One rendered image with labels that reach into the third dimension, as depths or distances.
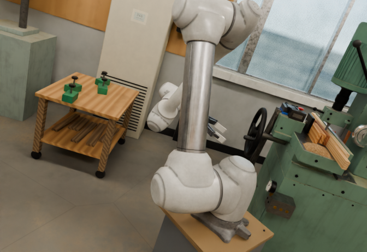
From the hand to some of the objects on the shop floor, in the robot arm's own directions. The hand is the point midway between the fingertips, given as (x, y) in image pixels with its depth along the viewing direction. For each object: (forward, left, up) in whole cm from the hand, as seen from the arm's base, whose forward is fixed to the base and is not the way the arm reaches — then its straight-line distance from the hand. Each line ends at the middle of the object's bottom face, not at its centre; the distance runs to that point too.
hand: (223, 135), depth 156 cm
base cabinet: (+41, -48, -78) cm, 100 cm away
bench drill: (-14, +202, -74) cm, 216 cm away
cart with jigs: (+1, +114, -75) cm, 136 cm away
